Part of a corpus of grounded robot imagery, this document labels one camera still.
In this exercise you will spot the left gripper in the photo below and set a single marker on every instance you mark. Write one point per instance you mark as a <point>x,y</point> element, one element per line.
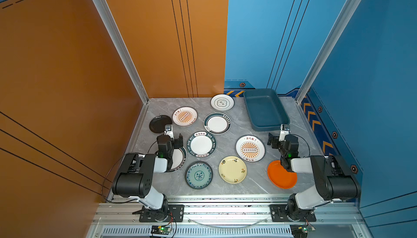
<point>178,142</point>

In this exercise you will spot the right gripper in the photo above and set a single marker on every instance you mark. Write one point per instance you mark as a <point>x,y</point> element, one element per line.
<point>275,141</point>

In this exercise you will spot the black plate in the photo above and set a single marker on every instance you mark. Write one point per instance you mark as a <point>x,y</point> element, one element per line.
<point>158,123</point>

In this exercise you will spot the orange plate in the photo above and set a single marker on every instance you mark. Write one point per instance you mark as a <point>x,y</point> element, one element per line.
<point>280,177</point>

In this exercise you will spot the sunburst pattern plate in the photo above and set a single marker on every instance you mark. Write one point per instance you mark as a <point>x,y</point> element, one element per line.
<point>185,116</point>
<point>250,149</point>

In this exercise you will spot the green rimmed white plate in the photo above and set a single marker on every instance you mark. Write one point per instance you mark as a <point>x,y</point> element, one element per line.
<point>217,123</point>

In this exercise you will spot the cream yellow plate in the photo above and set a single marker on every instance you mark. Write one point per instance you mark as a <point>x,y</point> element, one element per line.
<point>232,169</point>

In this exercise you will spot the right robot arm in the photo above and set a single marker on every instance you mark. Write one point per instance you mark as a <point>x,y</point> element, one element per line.
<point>332,177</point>

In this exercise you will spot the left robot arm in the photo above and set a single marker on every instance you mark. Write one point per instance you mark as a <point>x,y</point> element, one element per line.
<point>135,174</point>

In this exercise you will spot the teal plastic bin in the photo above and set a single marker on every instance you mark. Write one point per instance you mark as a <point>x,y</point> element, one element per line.
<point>265,110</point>

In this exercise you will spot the green red rimmed plate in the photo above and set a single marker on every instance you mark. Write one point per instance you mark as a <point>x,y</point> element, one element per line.
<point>179,158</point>

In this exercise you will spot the hao shi wei plate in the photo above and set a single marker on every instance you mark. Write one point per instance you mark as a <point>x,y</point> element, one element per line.
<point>201,144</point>

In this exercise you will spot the teal floral pattern plate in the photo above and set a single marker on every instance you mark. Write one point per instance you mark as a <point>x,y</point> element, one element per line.
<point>199,175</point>

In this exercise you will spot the white clover pattern plate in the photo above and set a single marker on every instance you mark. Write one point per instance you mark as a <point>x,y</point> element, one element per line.
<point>222,102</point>

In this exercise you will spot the right green circuit board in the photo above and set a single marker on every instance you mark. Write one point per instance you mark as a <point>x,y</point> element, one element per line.
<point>301,231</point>

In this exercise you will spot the green circuit board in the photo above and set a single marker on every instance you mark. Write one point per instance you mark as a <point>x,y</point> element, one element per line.
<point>301,231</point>
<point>161,231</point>

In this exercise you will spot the left green circuit board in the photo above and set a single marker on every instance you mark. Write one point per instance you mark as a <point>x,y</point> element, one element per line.
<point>161,231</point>

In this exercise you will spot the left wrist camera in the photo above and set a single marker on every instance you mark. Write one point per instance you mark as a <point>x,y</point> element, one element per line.
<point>169,131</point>

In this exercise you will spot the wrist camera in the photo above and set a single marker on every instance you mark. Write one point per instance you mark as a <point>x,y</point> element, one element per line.
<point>284,131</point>
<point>169,131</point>

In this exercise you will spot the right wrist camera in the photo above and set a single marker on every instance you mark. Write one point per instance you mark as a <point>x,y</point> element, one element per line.
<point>284,131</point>

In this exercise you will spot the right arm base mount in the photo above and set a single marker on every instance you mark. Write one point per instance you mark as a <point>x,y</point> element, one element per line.
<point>283,213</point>

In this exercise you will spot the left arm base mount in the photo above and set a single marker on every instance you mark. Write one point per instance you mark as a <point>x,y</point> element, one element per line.
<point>174,212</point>

